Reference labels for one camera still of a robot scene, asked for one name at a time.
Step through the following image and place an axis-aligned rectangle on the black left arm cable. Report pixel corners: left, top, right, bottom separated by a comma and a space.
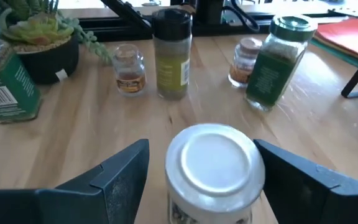
222, 0, 260, 34

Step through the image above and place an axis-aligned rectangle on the black-lid olive-label spice jar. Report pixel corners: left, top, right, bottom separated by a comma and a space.
151, 8, 194, 101

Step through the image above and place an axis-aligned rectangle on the green paper sheet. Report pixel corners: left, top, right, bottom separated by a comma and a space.
309, 37, 358, 68

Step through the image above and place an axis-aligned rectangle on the white-lid bagel seasoning jar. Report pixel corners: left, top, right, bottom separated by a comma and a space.
165, 123, 266, 224

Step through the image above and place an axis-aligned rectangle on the red paper sheet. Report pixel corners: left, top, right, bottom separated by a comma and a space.
314, 17, 358, 62

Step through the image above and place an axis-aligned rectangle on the potted succulent plant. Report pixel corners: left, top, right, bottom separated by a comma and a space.
0, 0, 113, 85

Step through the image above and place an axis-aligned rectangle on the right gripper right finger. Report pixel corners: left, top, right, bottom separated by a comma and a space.
253, 139, 358, 224

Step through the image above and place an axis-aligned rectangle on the small cork-top glass jar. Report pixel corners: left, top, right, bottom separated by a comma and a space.
227, 37, 263, 88
112, 43, 147, 97

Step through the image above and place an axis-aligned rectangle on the green-lid green-label spice jar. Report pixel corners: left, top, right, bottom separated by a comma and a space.
244, 14, 319, 112
0, 9, 43, 124

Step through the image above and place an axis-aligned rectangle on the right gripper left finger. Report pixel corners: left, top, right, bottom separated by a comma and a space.
0, 139, 150, 224

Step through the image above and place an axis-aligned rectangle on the black aluminium rig frame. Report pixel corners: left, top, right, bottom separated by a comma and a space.
78, 0, 272, 43

